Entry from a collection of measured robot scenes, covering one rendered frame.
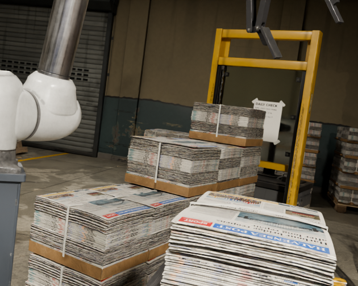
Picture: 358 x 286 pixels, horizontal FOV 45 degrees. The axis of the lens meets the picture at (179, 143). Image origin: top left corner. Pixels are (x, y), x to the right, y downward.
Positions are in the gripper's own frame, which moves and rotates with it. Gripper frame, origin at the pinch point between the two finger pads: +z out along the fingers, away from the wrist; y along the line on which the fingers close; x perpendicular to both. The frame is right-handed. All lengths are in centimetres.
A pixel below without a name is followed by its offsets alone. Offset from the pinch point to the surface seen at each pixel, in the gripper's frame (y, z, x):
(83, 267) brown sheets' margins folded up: 107, 31, -9
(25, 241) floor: 304, 11, -106
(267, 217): 21.2, 30.7, 5.5
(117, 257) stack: 99, 33, -18
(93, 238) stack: 99, 23, -11
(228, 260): 20.6, 32.2, 24.7
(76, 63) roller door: 607, -296, -535
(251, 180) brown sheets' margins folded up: 109, 33, -145
